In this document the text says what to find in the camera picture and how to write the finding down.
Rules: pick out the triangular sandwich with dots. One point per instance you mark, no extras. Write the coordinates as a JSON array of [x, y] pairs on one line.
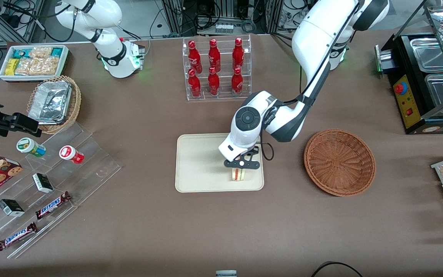
[[237, 175]]

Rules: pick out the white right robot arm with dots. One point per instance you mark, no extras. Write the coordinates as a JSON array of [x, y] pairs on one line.
[[108, 19]]

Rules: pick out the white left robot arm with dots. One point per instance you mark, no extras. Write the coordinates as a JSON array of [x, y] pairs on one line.
[[313, 34]]

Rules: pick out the aluminium foil tray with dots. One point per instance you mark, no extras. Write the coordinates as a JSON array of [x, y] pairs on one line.
[[50, 102]]

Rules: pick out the cream plastic tray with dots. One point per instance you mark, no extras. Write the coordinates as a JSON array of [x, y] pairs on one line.
[[198, 165]]

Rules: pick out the wicker basket with foil trays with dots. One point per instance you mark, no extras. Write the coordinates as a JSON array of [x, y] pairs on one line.
[[76, 104]]

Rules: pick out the round brown wicker basket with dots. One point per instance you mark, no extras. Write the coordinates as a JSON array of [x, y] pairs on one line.
[[338, 163]]

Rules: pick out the green lid snack cup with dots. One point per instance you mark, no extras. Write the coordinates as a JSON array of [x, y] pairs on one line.
[[29, 146]]

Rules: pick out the white plastic snack bin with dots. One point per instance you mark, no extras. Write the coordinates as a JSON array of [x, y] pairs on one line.
[[4, 75]]

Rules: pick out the red lid snack cup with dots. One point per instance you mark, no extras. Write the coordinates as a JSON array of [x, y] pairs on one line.
[[70, 154]]

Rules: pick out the yellow snack packet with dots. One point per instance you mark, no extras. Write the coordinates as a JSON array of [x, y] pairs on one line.
[[12, 66]]

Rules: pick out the small black box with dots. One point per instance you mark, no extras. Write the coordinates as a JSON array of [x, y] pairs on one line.
[[42, 183], [10, 207]]

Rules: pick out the clear bag of biscuits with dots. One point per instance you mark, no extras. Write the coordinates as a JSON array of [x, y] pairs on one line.
[[39, 65]]

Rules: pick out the clear acrylic bottle rack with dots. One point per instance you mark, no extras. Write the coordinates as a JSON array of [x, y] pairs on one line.
[[223, 96]]

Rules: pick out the teal snack packet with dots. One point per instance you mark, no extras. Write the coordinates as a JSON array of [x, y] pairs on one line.
[[20, 53]]

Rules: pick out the clear acrylic stepped display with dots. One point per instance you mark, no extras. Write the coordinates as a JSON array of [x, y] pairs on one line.
[[90, 169]]

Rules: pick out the red cola bottle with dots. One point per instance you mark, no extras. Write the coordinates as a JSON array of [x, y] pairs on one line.
[[237, 81], [214, 55], [194, 84], [213, 82], [238, 54], [194, 57]]

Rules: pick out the Snickers chocolate bar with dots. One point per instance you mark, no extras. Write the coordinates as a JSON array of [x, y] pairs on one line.
[[52, 206], [15, 236]]

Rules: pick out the small grey device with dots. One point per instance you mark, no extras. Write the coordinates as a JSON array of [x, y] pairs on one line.
[[226, 274]]

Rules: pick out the white power strip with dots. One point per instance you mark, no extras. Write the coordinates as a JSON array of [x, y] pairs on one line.
[[224, 28]]

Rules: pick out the black food warmer appliance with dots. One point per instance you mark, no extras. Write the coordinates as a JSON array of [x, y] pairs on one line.
[[413, 111]]

